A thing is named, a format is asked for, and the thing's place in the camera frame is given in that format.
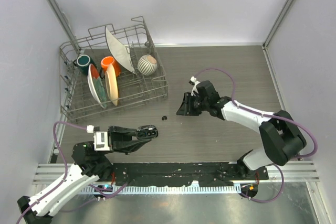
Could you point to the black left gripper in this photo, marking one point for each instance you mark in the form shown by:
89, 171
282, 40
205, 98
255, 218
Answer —
121, 139

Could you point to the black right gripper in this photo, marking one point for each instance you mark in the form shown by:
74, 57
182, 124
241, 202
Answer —
186, 108

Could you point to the black plastic-wrapped earbud case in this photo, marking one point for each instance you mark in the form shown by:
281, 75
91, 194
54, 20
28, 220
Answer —
146, 132

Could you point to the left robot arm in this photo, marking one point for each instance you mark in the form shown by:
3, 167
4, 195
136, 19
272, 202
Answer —
90, 165

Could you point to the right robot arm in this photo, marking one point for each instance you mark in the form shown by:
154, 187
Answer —
281, 139

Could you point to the striped grey white bowl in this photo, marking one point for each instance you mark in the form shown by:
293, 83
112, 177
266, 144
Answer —
147, 65

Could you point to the beige plate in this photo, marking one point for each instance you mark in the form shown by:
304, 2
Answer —
111, 85

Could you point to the red teal floral plate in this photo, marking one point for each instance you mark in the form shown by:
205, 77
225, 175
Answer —
96, 87

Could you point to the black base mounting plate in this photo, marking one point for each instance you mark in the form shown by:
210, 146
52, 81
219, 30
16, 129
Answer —
182, 174

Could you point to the orange mug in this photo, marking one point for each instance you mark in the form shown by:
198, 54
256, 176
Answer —
106, 62

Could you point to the teal mug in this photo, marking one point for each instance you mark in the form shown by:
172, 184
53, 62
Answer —
83, 62

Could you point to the white square plate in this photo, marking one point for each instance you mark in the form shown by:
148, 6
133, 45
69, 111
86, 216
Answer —
119, 51

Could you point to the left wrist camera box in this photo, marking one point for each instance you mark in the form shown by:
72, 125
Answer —
100, 138

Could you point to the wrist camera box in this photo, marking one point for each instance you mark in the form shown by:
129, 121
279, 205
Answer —
100, 138
194, 82

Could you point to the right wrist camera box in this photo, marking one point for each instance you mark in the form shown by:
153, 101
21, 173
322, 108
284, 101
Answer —
194, 82

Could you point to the grey wire dish rack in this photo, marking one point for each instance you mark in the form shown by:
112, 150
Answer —
135, 89

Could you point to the white slotted cable duct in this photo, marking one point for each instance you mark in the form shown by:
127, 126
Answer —
194, 188

